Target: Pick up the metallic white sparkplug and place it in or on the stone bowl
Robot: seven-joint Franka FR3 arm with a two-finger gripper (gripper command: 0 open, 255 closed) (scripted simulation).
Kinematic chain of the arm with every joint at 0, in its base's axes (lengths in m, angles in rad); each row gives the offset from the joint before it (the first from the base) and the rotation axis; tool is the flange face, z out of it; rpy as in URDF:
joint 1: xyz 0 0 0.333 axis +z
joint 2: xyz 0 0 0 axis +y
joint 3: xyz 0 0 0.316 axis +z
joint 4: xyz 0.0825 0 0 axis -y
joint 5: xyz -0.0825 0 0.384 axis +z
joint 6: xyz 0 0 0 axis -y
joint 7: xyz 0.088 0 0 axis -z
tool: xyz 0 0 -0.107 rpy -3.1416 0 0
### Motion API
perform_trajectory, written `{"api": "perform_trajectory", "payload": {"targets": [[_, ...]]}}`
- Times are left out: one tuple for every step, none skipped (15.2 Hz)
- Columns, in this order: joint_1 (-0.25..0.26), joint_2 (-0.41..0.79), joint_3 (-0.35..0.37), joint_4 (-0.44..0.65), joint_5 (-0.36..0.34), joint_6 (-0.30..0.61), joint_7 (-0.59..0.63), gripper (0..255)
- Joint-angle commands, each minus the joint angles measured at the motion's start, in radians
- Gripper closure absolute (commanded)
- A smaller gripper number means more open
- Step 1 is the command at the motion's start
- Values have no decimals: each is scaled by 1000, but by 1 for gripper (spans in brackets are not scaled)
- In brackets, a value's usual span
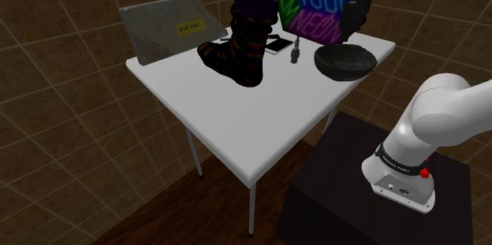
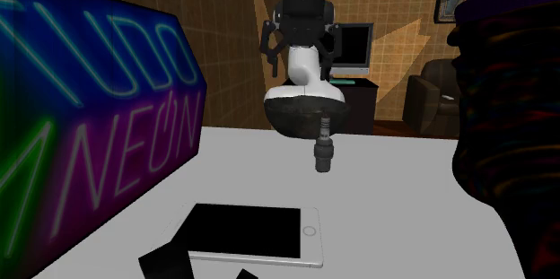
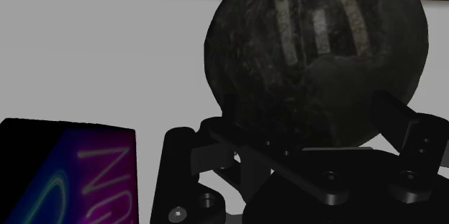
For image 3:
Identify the dark round ball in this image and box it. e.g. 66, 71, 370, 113
204, 0, 430, 148

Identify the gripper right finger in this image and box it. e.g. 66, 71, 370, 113
371, 89, 449, 205

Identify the black purple blue box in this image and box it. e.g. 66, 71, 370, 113
0, 117, 140, 224

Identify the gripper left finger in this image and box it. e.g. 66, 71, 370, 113
150, 93, 352, 224

